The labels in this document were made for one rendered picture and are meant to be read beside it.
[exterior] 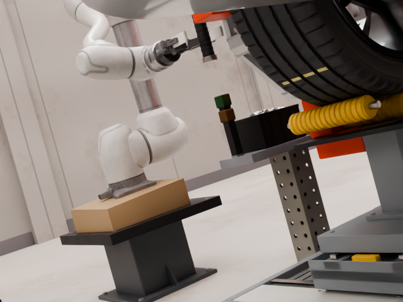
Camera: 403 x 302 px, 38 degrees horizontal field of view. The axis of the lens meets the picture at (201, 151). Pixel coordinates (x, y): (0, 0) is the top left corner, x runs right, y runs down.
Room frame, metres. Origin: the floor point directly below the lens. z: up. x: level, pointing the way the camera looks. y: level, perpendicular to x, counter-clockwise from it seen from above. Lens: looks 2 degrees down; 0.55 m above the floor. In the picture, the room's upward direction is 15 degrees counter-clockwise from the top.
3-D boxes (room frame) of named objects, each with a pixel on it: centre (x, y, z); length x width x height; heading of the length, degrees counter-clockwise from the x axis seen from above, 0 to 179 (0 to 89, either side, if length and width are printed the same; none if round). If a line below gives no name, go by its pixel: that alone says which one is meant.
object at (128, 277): (2.38, 0.32, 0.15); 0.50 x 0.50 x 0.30; 35
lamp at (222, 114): (1.93, -0.11, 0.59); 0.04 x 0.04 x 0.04; 37
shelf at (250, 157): (2.04, -0.27, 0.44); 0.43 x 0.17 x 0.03; 127
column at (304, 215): (2.06, -0.30, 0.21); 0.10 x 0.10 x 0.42; 37
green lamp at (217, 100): (1.93, -0.11, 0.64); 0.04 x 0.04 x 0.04; 37
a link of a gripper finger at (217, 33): (1.76, -0.13, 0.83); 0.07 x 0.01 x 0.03; 37
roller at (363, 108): (1.46, -0.33, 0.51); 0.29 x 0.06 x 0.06; 37
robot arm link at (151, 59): (1.89, 0.04, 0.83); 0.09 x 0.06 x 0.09; 127
